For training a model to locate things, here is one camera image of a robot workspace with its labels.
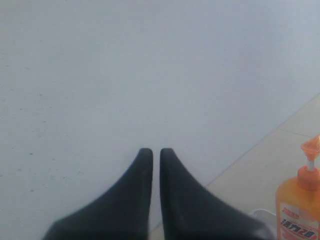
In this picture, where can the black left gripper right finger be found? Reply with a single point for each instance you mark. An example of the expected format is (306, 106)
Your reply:
(190, 212)

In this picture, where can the white plastic tray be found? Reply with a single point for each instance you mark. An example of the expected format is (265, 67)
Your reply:
(269, 222)

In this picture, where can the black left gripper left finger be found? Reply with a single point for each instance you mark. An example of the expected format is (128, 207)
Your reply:
(121, 213)

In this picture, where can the orange pump soap bottle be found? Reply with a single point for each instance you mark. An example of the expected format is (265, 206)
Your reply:
(298, 199)

